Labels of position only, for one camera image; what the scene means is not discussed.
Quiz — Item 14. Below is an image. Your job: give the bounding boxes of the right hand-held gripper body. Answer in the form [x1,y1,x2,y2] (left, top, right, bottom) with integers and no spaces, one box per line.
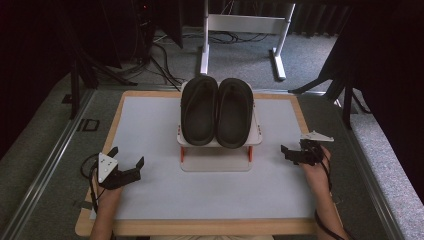
[297,130,335,167]

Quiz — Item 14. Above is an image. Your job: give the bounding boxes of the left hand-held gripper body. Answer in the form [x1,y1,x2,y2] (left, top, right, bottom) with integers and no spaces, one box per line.
[96,152,143,191]

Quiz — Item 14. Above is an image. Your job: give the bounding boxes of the black slipper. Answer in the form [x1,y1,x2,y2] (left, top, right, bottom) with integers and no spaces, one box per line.
[180,74,220,147]
[215,77,255,150]

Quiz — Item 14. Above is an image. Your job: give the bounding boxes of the white two-tier shoe rack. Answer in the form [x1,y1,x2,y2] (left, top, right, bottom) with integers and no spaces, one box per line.
[176,81,264,173]

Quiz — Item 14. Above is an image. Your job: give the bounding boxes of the person's left hand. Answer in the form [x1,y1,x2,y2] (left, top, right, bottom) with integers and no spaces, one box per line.
[95,184,125,212]

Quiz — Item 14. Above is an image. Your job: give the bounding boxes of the person's right hand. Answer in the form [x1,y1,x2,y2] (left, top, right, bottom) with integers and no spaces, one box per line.
[300,145,333,195]

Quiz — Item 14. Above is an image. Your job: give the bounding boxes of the black tripod stand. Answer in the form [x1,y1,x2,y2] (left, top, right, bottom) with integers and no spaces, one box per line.
[287,64,372,130]
[67,46,138,121]

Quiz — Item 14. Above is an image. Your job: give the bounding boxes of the black curtain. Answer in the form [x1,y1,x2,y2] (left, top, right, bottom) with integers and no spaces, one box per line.
[328,0,424,201]
[0,0,76,161]

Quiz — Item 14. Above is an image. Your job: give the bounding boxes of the black computer tower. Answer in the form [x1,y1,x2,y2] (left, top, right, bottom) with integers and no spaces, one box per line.
[131,0,158,64]

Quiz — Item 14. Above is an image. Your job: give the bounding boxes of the metal floor rail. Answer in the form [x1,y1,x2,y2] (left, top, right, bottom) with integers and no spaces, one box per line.
[333,98,407,240]
[0,87,97,240]

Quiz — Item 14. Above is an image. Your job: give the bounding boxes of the right hand-held gripper cable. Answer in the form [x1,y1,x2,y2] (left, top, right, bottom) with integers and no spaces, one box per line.
[313,148,358,240]

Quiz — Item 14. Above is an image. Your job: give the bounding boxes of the black floor cables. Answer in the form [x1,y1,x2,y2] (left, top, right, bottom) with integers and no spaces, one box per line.
[133,29,272,92]

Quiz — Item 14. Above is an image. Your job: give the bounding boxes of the white metal desk frame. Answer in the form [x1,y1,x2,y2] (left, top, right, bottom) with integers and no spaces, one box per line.
[198,0,297,82]

